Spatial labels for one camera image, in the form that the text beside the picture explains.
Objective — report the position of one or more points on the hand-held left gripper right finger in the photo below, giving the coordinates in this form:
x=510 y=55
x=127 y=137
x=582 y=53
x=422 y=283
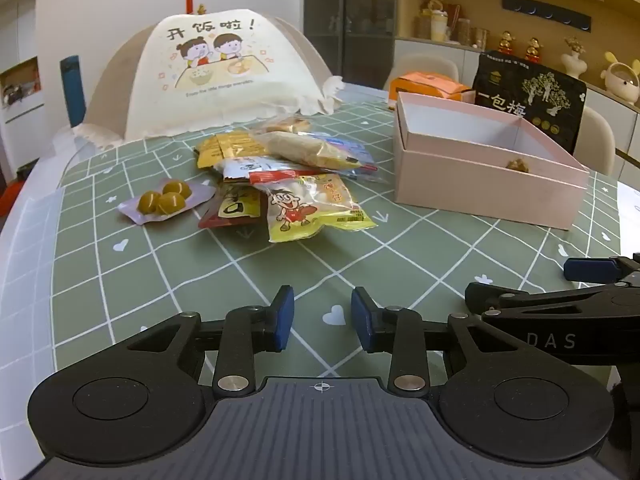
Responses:
x=362 y=322

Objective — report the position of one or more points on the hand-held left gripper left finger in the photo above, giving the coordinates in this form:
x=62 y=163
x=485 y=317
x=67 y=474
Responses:
x=283 y=317

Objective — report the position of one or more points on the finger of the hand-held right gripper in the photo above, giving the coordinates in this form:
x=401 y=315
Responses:
x=530 y=300
x=590 y=270

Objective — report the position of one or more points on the red and yellow snack packet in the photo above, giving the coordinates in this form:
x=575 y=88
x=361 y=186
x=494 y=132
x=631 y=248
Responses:
x=235 y=207

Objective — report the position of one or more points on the pink cardboard box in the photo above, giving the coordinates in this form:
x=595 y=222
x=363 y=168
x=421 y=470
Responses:
x=475 y=185

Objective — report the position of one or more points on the white and red snack packet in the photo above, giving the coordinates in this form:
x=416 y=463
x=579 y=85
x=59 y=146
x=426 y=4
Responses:
x=250 y=166

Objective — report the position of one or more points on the purple packet of green balls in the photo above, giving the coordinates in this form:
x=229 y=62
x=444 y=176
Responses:
x=165 y=202

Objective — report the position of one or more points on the clear biscuit packet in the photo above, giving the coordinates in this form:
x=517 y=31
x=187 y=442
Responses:
x=305 y=150

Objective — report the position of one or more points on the blue and white snack packet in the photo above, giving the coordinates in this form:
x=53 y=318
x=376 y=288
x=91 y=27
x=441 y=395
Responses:
x=350 y=146

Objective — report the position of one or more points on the beige pastry packet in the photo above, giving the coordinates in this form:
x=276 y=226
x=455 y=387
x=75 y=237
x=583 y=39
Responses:
x=290 y=124

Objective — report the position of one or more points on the green checked tablecloth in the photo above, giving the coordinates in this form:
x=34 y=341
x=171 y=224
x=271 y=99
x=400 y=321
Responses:
x=200 y=270

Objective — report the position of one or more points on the yellow cartoon snack packet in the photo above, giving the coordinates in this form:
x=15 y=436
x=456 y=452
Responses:
x=310 y=210

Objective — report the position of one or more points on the brown walnut snack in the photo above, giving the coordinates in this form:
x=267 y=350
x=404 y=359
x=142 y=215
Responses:
x=517 y=165

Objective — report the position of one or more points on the beige dining chair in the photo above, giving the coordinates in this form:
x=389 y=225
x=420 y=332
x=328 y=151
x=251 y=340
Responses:
x=425 y=62
x=597 y=135

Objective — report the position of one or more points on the black snack bag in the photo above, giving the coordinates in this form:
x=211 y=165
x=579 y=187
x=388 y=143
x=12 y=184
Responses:
x=530 y=95

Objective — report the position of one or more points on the white rabbit planter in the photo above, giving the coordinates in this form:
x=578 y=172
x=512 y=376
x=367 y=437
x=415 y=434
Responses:
x=620 y=75

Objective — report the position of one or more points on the white vase with flowers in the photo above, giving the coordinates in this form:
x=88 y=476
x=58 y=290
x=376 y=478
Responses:
x=573 y=62

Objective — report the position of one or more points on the gold figurine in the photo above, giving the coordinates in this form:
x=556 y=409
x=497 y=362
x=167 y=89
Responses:
x=533 y=49
x=507 y=42

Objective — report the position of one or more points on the printed mesh food cover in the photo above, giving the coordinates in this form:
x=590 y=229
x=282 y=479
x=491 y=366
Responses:
x=210 y=95

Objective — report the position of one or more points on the orange tissue box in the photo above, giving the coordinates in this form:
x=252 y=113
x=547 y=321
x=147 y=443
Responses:
x=430 y=85

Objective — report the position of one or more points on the glass jar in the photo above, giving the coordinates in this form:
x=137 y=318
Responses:
x=464 y=31
x=481 y=39

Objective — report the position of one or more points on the black light strip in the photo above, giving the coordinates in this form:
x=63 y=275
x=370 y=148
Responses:
x=545 y=11

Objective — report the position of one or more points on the figurine with yellow cup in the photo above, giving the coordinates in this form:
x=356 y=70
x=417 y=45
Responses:
x=434 y=15

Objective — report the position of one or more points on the blue insulated bottle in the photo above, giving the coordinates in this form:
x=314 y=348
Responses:
x=72 y=90

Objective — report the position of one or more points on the dark glass cabinet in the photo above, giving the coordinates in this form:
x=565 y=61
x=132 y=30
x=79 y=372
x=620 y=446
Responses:
x=350 y=10

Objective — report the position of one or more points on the wall picture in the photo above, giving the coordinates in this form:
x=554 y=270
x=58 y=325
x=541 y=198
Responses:
x=20 y=85

